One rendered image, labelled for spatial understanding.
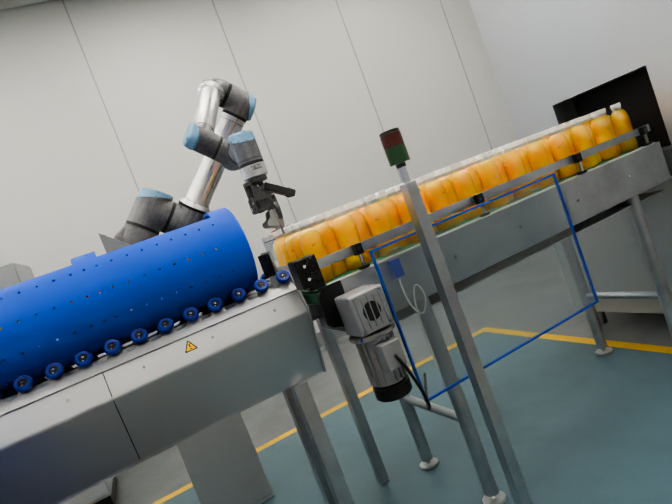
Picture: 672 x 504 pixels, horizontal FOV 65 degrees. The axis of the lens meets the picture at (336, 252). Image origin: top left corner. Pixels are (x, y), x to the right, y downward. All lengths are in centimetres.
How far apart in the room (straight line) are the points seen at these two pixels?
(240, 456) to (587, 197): 180
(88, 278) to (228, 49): 365
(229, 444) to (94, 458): 96
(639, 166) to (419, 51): 358
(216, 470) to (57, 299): 124
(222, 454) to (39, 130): 304
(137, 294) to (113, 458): 45
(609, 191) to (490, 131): 367
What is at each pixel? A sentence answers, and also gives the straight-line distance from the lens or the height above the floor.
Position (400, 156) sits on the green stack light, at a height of 118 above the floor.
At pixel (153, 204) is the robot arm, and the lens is 246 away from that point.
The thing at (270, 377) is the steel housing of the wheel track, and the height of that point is 69.
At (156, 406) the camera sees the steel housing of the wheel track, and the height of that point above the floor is 76.
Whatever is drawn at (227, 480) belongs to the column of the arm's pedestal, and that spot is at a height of 17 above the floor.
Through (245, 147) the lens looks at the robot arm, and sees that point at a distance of 185.
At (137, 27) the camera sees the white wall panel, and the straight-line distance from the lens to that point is 495.
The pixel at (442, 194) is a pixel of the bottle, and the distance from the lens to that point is 187.
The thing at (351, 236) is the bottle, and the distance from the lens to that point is 168.
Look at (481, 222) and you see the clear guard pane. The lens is 181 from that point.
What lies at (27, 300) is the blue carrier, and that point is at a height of 116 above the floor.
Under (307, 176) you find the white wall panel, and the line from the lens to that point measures 481.
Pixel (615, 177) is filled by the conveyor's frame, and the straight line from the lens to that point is 236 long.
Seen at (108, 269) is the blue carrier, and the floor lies 116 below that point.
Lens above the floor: 109
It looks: 4 degrees down
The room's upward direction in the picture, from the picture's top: 21 degrees counter-clockwise
